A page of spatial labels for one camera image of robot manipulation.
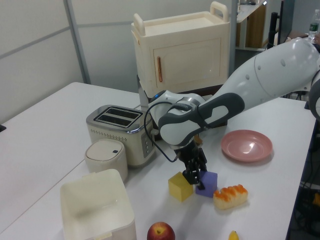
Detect toy sushi with orange roe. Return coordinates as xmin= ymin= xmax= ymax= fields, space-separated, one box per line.
xmin=212 ymin=183 xmax=249 ymax=211

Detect cream toy cabinet with handles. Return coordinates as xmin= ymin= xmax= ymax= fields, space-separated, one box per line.
xmin=130 ymin=0 xmax=231 ymax=94

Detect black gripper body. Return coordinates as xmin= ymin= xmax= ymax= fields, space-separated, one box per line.
xmin=173 ymin=139 xmax=205 ymax=169

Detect cream and silver toaster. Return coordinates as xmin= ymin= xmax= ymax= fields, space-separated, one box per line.
xmin=85 ymin=104 xmax=160 ymax=169

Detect open cream square container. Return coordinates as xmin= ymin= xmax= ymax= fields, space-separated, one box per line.
xmin=59 ymin=168 xmax=137 ymax=240

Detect wooden shelf unit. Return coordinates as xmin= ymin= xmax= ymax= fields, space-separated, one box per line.
xmin=234 ymin=0 xmax=268 ymax=50

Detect black monitor stand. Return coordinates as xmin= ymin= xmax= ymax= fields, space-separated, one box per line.
xmin=266 ymin=11 xmax=280 ymax=50

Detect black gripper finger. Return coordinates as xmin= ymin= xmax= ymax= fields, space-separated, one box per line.
xmin=199 ymin=147 xmax=209 ymax=173
xmin=183 ymin=161 xmax=206 ymax=191

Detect clear water bottle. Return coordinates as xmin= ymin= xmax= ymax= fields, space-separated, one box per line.
xmin=308 ymin=9 xmax=320 ymax=41

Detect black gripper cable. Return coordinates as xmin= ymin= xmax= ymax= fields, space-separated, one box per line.
xmin=143 ymin=101 xmax=181 ymax=164

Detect white partition post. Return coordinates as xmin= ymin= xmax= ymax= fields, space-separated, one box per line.
xmin=63 ymin=0 xmax=91 ymax=85

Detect yellow cube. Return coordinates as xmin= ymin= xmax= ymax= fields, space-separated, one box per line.
xmin=168 ymin=171 xmax=194 ymax=203

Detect black power strip with cables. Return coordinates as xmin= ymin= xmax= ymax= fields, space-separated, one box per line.
xmin=282 ymin=91 xmax=309 ymax=101

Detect pink plate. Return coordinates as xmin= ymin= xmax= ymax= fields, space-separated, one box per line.
xmin=220 ymin=129 xmax=274 ymax=163

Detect grey metal post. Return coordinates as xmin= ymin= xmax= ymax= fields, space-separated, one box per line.
xmin=229 ymin=0 xmax=238 ymax=76

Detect small cream lidded bin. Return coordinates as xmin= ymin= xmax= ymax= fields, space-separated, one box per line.
xmin=84 ymin=139 xmax=129 ymax=181

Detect red apple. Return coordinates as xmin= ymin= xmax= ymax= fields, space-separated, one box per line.
xmin=146 ymin=221 xmax=176 ymax=240

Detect purple cube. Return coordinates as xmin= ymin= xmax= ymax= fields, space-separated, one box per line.
xmin=195 ymin=170 xmax=218 ymax=199

